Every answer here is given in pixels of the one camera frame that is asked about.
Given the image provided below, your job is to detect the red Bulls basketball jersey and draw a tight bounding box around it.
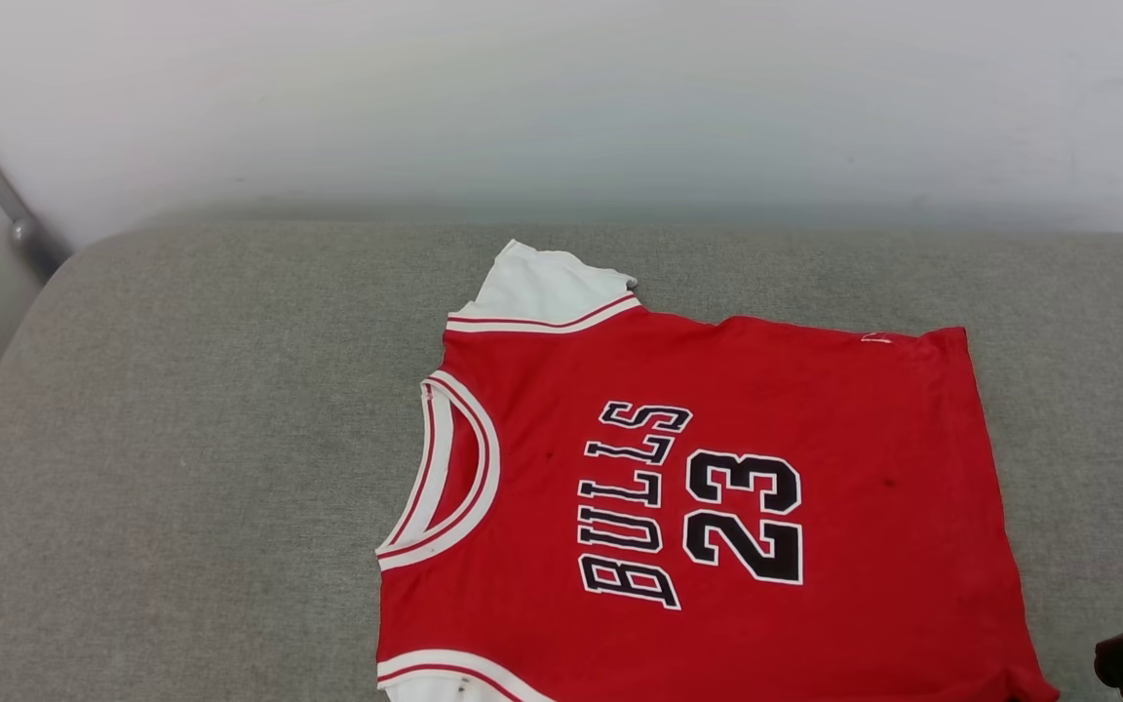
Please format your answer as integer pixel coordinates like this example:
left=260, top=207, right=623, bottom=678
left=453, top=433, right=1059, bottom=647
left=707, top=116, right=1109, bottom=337
left=374, top=239, right=1061, bottom=702

